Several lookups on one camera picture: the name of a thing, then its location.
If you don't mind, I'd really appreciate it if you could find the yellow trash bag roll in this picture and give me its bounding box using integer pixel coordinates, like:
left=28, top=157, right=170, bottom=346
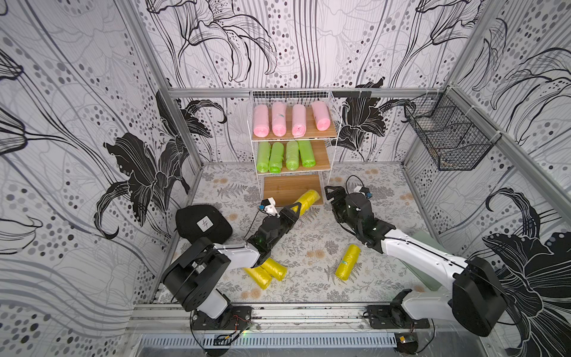
left=291, top=190, right=321, bottom=217
left=261, top=258, right=288, bottom=281
left=335, top=244, right=361, bottom=281
left=243, top=266, right=272, bottom=290

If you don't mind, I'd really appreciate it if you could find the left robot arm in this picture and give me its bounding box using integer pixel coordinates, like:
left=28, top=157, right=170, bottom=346
left=161, top=199, right=303, bottom=319

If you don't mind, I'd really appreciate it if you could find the green tissue box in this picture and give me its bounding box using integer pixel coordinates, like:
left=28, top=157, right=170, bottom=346
left=400, top=231, right=457, bottom=291

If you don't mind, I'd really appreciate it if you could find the white slotted cable duct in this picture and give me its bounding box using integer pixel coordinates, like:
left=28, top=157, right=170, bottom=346
left=140, top=332, right=397, bottom=350

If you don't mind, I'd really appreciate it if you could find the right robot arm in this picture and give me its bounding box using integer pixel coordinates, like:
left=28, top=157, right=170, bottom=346
left=325, top=186, right=509, bottom=337

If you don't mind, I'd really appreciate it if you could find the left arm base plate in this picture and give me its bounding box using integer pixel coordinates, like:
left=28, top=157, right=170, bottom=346
left=190, top=306, right=252, bottom=332

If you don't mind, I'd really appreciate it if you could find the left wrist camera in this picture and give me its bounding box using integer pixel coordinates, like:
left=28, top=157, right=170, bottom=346
left=259, top=197, right=279, bottom=217

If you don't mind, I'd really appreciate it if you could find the green trash bag roll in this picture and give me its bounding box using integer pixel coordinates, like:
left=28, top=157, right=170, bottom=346
left=269, top=142, right=285, bottom=173
left=297, top=140, right=316, bottom=168
left=285, top=141, right=300, bottom=171
left=256, top=141, right=272, bottom=173

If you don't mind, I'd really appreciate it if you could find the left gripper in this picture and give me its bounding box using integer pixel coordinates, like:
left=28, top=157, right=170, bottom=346
left=267, top=202, right=300, bottom=249

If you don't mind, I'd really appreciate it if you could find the pink trash bag roll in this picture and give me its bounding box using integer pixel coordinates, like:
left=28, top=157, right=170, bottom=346
left=272, top=102, right=287, bottom=138
left=291, top=104, right=307, bottom=138
left=252, top=104, right=270, bottom=138
left=311, top=101, right=331, bottom=132

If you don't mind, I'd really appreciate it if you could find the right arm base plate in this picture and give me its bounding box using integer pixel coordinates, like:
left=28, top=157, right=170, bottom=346
left=363, top=305, right=431, bottom=331

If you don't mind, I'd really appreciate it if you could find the black wire wall basket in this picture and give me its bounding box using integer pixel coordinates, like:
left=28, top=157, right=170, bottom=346
left=404, top=93, right=499, bottom=171

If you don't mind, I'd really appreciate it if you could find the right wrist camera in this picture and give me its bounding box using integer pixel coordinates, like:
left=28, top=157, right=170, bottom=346
left=353, top=186, right=373, bottom=199

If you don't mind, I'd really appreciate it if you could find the black baseball cap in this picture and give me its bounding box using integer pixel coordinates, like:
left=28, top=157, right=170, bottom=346
left=175, top=205, right=233, bottom=244

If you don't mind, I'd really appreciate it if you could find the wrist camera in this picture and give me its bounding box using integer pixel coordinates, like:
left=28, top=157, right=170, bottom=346
left=353, top=186, right=373, bottom=199
left=259, top=197, right=279, bottom=217

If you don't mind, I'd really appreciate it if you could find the white wire wooden shelf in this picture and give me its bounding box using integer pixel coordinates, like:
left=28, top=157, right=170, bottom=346
left=248, top=89, right=341, bottom=206

